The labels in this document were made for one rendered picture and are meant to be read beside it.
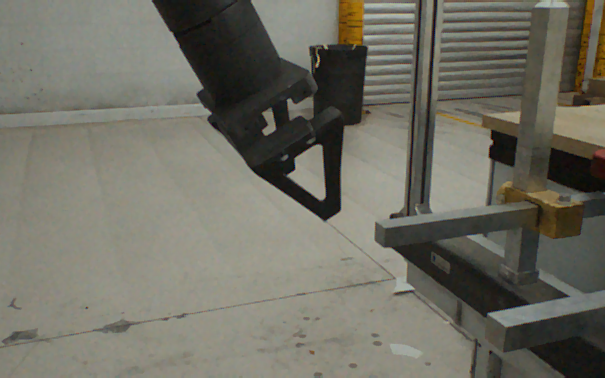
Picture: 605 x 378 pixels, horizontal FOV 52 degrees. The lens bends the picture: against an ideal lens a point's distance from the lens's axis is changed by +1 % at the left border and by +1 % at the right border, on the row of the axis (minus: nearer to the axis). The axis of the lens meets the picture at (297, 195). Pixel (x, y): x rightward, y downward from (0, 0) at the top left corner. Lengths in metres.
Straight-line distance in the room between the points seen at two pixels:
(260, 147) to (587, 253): 0.94
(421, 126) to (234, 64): 0.87
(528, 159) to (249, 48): 0.66
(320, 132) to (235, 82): 0.07
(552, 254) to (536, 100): 0.43
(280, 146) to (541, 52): 0.65
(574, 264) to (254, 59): 0.97
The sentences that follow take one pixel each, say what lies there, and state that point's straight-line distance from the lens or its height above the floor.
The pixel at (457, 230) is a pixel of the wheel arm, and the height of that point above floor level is 0.83.
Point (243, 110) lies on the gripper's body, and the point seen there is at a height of 1.07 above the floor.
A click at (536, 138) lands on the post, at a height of 0.94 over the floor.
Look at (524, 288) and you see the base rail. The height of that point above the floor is 0.70.
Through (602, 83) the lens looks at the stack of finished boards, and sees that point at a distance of 7.25.
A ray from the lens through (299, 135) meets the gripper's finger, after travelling 0.39.
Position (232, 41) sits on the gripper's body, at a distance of 0.41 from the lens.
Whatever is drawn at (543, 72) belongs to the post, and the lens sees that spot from 0.98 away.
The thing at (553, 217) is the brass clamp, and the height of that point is 0.84.
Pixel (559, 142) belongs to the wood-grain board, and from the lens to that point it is 1.24.
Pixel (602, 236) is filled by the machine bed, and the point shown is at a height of 0.74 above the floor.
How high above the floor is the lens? 1.14
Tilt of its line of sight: 18 degrees down
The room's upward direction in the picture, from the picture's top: straight up
